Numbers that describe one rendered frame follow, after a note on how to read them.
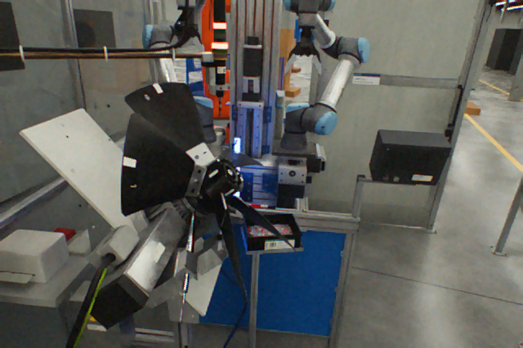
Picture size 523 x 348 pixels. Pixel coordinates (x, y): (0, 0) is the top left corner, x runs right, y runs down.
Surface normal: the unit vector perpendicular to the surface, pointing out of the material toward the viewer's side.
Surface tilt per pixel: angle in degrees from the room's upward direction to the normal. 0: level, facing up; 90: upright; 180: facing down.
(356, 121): 90
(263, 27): 90
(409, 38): 89
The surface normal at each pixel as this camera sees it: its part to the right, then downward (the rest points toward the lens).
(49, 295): 0.04, -0.92
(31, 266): -0.10, 0.39
